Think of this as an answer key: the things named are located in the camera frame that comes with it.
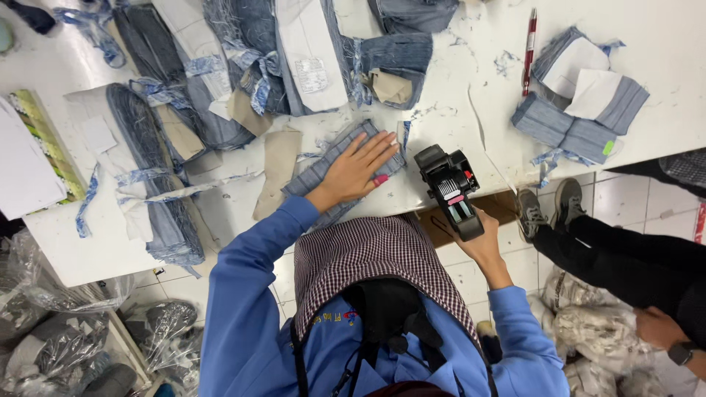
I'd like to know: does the person's left hand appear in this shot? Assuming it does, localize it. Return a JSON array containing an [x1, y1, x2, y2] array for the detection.
[[304, 130, 400, 214]]

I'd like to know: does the person's right hand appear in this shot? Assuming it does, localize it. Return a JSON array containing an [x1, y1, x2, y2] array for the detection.
[[448, 207, 502, 267]]

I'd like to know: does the black label gun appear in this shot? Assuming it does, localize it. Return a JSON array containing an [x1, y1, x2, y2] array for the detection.
[[414, 144, 486, 242]]

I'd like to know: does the striped denim fabric bundle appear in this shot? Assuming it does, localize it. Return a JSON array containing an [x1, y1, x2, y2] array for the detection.
[[281, 118, 409, 230]]

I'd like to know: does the brown cardboard box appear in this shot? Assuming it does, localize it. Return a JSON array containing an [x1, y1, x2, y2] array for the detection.
[[416, 190, 520, 249]]

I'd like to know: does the checked headscarf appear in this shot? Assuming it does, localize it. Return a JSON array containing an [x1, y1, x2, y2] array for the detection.
[[292, 214, 479, 344]]

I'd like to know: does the small denim bundle green sticker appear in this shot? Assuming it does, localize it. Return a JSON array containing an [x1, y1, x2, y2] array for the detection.
[[511, 91, 620, 166]]

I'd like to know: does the heap of pale plastic bags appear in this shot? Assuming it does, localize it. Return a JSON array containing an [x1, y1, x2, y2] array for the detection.
[[527, 267, 671, 397]]

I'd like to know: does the beige paper strip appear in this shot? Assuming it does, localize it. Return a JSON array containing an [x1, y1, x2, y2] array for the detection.
[[253, 129, 303, 222]]

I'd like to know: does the red pen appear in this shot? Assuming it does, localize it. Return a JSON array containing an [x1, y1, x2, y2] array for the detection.
[[522, 8, 538, 98]]

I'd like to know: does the small denim bundle white paper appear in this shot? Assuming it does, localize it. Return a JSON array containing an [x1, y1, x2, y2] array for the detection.
[[532, 26, 627, 101], [564, 69, 651, 136]]

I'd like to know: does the blue jacket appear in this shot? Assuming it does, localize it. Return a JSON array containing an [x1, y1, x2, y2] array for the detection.
[[197, 194, 570, 397]]

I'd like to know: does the dark patterned fabric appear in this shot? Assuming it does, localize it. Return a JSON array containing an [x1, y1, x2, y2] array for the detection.
[[606, 148, 706, 199]]

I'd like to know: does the heap of denim cut pieces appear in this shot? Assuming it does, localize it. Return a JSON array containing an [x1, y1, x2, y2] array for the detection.
[[107, 0, 461, 152]]

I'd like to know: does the long denim bundle with paper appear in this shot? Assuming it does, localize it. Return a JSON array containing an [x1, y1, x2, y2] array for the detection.
[[64, 83, 224, 272]]

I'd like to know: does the blue white fabric tie strip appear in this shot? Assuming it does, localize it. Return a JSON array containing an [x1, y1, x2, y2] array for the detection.
[[53, 4, 129, 69], [75, 161, 101, 239]]

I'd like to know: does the heap of clear plastic bags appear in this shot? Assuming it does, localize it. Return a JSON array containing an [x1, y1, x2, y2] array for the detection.
[[0, 229, 205, 397]]

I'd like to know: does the stack of white paper sheets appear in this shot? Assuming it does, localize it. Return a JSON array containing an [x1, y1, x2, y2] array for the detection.
[[0, 96, 68, 221]]

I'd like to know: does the dark navy fabric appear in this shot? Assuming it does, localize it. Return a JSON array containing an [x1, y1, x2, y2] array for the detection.
[[0, 0, 57, 35]]

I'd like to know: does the black camera harness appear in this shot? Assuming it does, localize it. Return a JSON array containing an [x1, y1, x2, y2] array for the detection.
[[289, 277, 500, 397]]

